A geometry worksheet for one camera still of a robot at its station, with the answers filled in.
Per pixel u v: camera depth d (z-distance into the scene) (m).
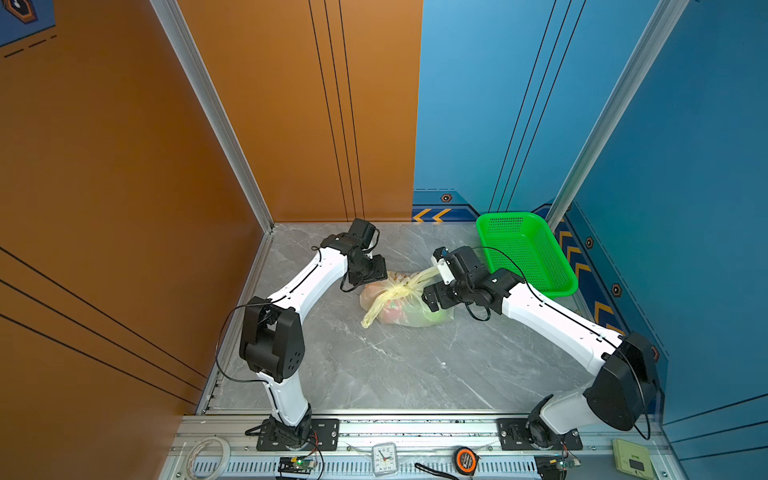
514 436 0.72
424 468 0.69
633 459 0.68
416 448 0.73
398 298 0.87
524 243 1.15
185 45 0.74
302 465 0.70
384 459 0.69
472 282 0.61
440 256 0.73
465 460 0.67
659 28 0.71
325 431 0.74
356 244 0.70
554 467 0.70
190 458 0.70
